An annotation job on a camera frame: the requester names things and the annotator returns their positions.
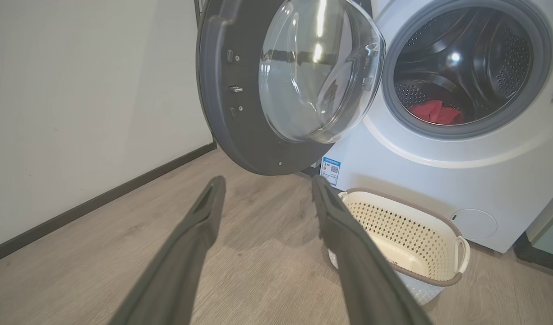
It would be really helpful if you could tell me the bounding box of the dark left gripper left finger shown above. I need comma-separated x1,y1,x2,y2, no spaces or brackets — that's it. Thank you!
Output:
109,176,226,325

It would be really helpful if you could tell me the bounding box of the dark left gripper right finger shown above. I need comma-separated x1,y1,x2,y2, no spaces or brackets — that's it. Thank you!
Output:
312,176,433,325

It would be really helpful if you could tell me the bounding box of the pale green cabinet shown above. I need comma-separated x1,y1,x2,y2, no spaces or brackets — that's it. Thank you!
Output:
513,185,553,274

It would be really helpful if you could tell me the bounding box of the white front-load washing machine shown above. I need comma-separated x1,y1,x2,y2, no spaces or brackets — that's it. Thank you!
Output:
319,0,553,253

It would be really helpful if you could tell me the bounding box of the cream perforated laundry basket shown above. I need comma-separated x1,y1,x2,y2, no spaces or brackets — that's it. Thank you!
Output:
328,187,471,305

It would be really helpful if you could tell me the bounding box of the dark round washing machine door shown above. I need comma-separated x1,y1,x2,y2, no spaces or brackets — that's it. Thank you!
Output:
196,0,386,176

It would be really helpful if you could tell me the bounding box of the red and white garment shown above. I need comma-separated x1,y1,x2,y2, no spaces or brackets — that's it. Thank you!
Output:
410,100,464,125

